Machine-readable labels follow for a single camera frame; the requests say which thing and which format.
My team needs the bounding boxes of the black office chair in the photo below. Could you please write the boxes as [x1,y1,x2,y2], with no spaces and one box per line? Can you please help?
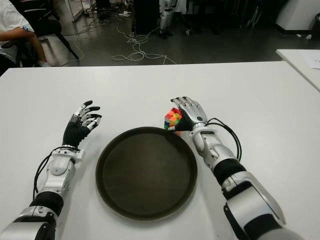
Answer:
[2,0,80,67]

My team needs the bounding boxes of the grey metal frame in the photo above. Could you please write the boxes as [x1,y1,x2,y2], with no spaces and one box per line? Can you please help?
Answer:
[246,3,263,28]

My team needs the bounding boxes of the person in white shirt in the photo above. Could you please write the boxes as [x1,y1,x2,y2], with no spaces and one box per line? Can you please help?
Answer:
[0,0,52,76]

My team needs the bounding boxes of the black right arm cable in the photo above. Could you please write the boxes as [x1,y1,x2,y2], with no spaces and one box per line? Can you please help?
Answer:
[206,117,242,161]

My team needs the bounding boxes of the silver humanoid robot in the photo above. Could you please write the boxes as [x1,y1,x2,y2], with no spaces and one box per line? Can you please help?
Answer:
[159,0,177,38]

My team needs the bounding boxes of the white cabinet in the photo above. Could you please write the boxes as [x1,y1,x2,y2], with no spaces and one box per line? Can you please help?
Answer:
[275,0,320,32]

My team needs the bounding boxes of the white floor cable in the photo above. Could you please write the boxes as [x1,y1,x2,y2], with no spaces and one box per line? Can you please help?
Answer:
[111,24,177,65]

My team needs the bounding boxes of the black tall column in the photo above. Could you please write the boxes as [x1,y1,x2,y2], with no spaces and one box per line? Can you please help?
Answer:
[133,0,162,35]

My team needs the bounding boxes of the white side table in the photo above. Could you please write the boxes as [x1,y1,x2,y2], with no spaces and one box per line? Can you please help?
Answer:
[276,48,320,92]

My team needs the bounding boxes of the multicoloured Rubik's cube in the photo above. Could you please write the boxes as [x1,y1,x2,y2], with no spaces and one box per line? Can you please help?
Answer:
[164,107,183,136]

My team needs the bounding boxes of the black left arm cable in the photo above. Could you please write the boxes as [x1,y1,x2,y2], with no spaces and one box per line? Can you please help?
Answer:
[32,146,67,201]

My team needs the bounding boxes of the white board panel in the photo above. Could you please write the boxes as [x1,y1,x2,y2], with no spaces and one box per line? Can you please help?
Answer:
[71,0,86,22]

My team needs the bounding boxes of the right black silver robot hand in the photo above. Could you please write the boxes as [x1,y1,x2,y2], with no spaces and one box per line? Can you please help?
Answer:
[170,96,208,132]

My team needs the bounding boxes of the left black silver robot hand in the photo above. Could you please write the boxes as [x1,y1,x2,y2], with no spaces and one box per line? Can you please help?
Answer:
[62,100,103,151]

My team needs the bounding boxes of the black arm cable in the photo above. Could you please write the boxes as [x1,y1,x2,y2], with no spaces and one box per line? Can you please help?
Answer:
[206,117,242,161]
[32,146,67,201]

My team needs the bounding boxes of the dark brown round plate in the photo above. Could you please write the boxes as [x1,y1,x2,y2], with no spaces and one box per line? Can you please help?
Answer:
[95,126,198,222]

